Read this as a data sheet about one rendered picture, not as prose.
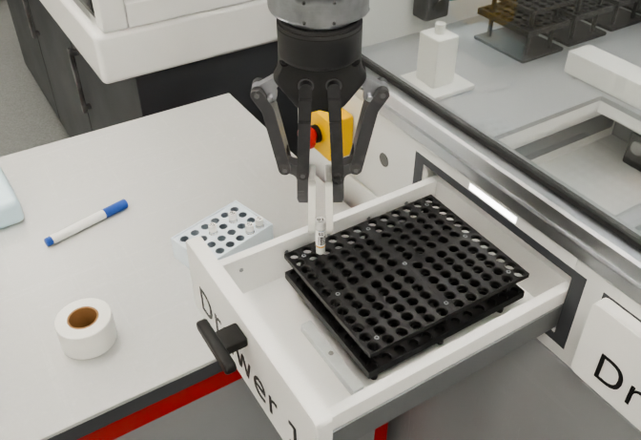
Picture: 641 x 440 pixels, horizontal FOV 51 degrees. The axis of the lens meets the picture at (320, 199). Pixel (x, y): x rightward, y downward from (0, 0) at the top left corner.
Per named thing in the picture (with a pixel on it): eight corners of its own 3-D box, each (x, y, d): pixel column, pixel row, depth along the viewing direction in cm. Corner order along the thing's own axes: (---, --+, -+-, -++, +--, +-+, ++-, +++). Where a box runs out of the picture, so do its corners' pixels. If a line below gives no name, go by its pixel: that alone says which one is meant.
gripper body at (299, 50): (267, 31, 55) (273, 127, 61) (371, 31, 55) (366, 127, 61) (273, -4, 61) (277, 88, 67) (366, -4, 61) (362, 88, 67)
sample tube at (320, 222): (325, 255, 75) (326, 223, 72) (315, 255, 75) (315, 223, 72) (325, 247, 76) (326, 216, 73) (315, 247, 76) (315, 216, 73)
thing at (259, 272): (323, 462, 66) (323, 425, 62) (213, 299, 83) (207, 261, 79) (601, 303, 82) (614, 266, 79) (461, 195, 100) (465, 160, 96)
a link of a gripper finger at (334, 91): (323, 65, 63) (339, 63, 63) (332, 162, 70) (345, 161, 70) (323, 84, 60) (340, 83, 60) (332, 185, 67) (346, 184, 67)
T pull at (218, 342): (227, 378, 65) (225, 369, 65) (196, 328, 70) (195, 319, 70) (259, 363, 67) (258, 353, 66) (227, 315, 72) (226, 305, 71)
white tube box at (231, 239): (209, 284, 95) (207, 264, 93) (174, 257, 100) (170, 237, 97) (274, 242, 102) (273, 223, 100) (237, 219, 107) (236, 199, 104)
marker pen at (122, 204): (50, 249, 101) (47, 240, 100) (44, 244, 102) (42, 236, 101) (129, 209, 109) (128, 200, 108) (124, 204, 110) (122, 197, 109)
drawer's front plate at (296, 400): (317, 492, 65) (316, 426, 58) (195, 304, 84) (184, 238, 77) (332, 484, 65) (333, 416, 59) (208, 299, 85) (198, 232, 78)
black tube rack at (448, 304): (367, 393, 71) (370, 354, 67) (285, 292, 83) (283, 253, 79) (519, 312, 81) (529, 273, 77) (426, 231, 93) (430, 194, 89)
